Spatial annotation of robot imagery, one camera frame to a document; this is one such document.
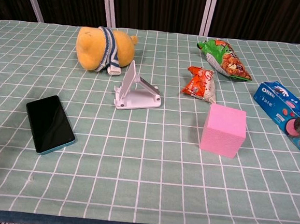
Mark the black smartphone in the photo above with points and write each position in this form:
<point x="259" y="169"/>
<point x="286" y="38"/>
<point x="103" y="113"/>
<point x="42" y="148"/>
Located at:
<point x="49" y="123"/>

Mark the green snack bag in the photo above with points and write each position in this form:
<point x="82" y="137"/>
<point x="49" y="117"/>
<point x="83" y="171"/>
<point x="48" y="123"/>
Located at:
<point x="229" y="61"/>

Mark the white frame post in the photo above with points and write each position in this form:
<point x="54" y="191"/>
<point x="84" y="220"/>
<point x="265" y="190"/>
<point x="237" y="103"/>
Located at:
<point x="110" y="5"/>
<point x="208" y="12"/>
<point x="34" y="1"/>

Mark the green checked tablecloth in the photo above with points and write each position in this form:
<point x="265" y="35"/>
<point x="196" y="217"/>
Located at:
<point x="144" y="181"/>

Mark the dark pleated curtain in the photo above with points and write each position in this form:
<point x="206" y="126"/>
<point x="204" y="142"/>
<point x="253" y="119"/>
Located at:
<point x="158" y="6"/>

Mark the orange snack bag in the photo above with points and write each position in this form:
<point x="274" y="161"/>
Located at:
<point x="197" y="84"/>

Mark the pink foam cube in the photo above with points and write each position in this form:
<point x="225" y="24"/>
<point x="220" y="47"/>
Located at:
<point x="222" y="133"/>

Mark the yellow plush toy striped scarf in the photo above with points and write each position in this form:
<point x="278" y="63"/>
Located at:
<point x="90" y="47"/>

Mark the white folding phone stand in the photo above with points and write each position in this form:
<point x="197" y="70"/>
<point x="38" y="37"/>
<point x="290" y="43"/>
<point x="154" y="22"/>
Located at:
<point x="138" y="98"/>

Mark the blue Oreo cookie box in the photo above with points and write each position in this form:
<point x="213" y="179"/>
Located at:
<point x="275" y="101"/>

